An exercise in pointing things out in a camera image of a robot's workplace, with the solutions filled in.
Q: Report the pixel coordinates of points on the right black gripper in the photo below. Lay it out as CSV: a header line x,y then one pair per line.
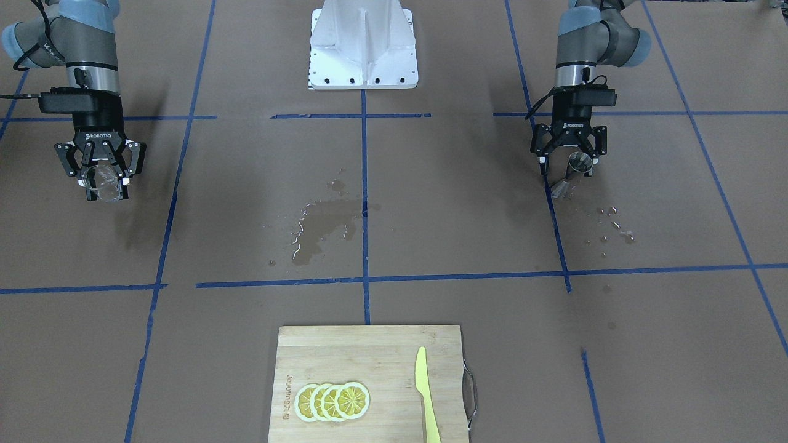
x,y
100,121

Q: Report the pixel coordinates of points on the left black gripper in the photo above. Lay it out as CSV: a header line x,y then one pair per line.
x,y
569,115

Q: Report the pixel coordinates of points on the steel jigger measuring cup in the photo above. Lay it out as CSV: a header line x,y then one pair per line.
x,y
573,173

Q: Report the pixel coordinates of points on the clear glass cup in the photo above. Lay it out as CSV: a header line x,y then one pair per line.
x,y
102,184

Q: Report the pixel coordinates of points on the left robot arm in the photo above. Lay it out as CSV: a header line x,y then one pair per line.
x,y
591,34

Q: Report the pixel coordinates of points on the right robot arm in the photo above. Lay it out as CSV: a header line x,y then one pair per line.
x,y
81,37

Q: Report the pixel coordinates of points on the bamboo cutting board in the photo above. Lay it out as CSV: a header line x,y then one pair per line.
x,y
382,358

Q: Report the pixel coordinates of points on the yellow plastic knife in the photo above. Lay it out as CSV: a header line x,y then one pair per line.
x,y
432,433

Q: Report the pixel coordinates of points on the lemon slice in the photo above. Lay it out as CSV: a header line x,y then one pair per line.
x,y
352,400
328,404
316,402
303,405

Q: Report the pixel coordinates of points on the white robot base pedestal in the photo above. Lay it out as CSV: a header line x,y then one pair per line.
x,y
357,45

